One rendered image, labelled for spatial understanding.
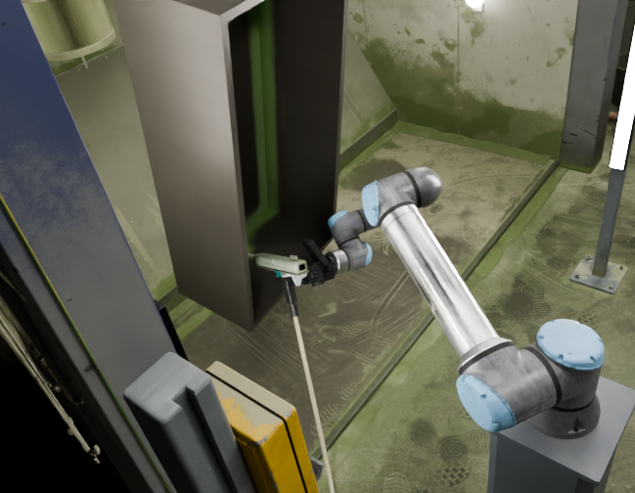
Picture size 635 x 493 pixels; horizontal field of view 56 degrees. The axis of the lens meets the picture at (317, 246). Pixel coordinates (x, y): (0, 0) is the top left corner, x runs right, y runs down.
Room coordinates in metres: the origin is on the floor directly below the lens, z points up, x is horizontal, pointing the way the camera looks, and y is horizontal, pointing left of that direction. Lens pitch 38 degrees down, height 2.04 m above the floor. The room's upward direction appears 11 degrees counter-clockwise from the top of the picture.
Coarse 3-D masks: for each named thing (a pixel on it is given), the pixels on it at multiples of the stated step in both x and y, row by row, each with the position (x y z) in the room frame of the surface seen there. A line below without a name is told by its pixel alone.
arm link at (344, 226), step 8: (336, 216) 1.82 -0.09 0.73; (344, 216) 1.82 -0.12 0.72; (352, 216) 1.82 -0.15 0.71; (328, 224) 1.83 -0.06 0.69; (336, 224) 1.80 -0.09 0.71; (344, 224) 1.79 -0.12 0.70; (352, 224) 1.79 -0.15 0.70; (360, 224) 1.79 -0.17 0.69; (336, 232) 1.78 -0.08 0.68; (344, 232) 1.76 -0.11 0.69; (352, 232) 1.77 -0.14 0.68; (360, 232) 1.79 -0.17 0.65; (336, 240) 1.77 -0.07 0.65; (344, 240) 1.74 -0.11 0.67
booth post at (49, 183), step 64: (0, 0) 0.84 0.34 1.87; (0, 64) 0.81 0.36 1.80; (0, 128) 0.78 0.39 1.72; (64, 128) 0.84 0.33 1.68; (0, 192) 0.76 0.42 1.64; (64, 192) 0.81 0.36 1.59; (0, 256) 0.76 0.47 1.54; (64, 256) 0.78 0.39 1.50; (128, 256) 0.85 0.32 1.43; (64, 320) 0.75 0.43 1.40; (128, 320) 0.81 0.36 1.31; (64, 384) 0.84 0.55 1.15; (128, 384) 0.78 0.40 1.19; (128, 448) 0.73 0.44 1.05
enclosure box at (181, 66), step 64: (128, 0) 1.60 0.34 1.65; (192, 0) 1.50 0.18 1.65; (256, 0) 1.52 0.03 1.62; (320, 0) 1.96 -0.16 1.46; (128, 64) 1.66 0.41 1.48; (192, 64) 1.50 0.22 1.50; (256, 64) 2.14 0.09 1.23; (320, 64) 1.99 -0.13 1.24; (192, 128) 1.55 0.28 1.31; (256, 128) 2.16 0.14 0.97; (320, 128) 2.02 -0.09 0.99; (192, 192) 1.61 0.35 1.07; (256, 192) 2.18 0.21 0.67; (320, 192) 2.05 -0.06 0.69; (192, 256) 1.68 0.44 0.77; (256, 320) 1.63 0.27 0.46
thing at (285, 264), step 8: (256, 256) 1.72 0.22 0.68; (264, 256) 1.69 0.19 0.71; (272, 256) 1.66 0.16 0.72; (280, 256) 1.65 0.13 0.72; (296, 256) 1.55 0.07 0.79; (256, 264) 1.72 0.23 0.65; (264, 264) 1.67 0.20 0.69; (272, 264) 1.63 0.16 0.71; (280, 264) 1.58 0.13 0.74; (288, 264) 1.55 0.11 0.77; (296, 264) 1.52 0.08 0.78; (304, 264) 1.52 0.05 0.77; (288, 272) 1.55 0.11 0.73; (296, 272) 1.50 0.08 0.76; (304, 272) 1.51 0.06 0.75; (288, 280) 1.57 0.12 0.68; (288, 288) 1.55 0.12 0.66; (288, 296) 1.54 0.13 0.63; (296, 304) 1.54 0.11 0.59; (296, 312) 1.52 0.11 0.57
